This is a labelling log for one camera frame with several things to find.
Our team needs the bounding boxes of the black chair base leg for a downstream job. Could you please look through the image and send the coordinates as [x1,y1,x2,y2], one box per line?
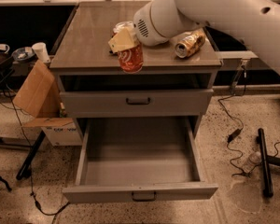
[257,128,280,198]

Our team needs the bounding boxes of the grey drawer cabinet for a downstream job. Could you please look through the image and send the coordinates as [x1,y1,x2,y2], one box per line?
[50,1,221,134]

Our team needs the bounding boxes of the orange coke can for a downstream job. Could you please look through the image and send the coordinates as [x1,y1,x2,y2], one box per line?
[113,21,143,73]

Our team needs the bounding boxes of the black table leg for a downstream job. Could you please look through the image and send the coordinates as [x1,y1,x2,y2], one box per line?
[16,131,46,180]

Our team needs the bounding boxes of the black upper drawer handle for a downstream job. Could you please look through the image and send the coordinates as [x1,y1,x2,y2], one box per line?
[125,97,151,105]

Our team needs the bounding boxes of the black middle drawer handle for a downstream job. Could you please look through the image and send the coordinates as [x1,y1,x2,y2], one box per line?
[131,191,157,203]

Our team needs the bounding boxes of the closed grey upper drawer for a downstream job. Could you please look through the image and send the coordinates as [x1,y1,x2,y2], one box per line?
[60,89,213,118]

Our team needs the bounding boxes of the clear plastic bottle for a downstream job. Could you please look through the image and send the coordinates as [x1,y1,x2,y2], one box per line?
[242,151,261,174]

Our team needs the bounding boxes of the lying gold soda can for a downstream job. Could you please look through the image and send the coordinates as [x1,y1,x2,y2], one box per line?
[175,30,205,59]

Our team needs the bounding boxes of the white paper cup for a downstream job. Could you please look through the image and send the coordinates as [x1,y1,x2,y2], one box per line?
[32,42,50,63]

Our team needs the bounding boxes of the brown cardboard box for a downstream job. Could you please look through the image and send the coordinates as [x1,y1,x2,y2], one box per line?
[13,60,82,146]

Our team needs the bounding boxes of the black drawer handle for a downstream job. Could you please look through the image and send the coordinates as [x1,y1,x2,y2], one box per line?
[125,97,151,105]
[131,191,157,203]

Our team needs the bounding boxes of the dark bowl at left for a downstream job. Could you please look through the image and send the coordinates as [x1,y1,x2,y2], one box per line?
[0,44,10,54]

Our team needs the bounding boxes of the blue bowl with item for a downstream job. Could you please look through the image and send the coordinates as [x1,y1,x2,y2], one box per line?
[12,47,35,63]

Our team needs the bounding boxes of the open grey middle drawer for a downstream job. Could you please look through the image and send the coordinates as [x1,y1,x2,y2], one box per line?
[63,117,217,203]

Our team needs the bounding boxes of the black power adapter cable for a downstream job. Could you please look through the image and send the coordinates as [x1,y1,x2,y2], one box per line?
[217,66,256,177]

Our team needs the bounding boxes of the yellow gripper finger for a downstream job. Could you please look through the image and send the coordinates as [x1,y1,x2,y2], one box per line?
[108,27,139,53]

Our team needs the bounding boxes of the black floor cable left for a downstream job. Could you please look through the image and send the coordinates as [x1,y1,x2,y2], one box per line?
[0,87,71,217]

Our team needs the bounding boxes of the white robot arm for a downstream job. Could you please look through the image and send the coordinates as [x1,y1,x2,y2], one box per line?
[133,0,280,76]

